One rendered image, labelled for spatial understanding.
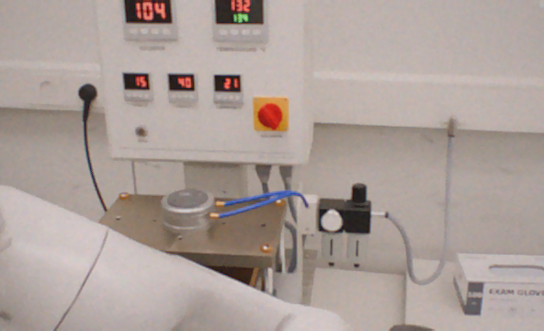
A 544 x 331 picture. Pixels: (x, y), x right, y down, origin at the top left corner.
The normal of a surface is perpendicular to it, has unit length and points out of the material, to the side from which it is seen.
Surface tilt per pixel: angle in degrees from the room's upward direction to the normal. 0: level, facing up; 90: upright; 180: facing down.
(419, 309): 0
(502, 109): 90
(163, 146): 90
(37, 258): 53
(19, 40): 90
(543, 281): 6
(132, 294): 62
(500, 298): 90
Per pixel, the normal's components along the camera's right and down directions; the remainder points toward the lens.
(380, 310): -0.02, -0.93
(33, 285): 0.32, 0.18
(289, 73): -0.14, 0.37
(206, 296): 0.86, 0.29
